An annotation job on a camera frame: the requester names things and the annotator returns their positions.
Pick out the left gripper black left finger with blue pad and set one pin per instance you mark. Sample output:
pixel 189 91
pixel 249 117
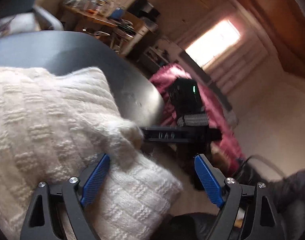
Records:
pixel 42 220

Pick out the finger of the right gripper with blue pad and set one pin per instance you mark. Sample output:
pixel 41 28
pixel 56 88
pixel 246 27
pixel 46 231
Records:
pixel 181 134

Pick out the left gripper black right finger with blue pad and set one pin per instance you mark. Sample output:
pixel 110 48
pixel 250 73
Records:
pixel 260 220

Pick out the cream knitted sweater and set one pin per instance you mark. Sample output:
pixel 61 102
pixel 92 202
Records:
pixel 52 127

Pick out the pink quilted blanket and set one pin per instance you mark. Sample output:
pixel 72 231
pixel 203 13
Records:
pixel 229 145

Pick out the white shelf unit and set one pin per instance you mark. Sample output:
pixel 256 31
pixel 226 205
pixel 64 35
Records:
pixel 163 51

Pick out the cluttered wooden desk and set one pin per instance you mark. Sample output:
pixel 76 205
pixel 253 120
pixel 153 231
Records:
pixel 119 29

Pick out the black leather seat surface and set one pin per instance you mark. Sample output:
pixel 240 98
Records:
pixel 62 52

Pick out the white deer print pillow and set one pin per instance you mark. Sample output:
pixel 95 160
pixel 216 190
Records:
pixel 20 23

